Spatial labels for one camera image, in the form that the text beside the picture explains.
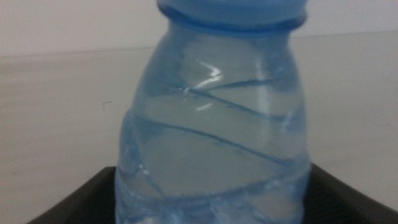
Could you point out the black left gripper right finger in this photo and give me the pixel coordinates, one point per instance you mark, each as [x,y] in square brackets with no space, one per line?
[335,202]

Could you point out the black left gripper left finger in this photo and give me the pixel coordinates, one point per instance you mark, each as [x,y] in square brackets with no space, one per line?
[93,202]

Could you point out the clear blue-capped water bottle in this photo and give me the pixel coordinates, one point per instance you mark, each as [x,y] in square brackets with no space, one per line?
[217,140]

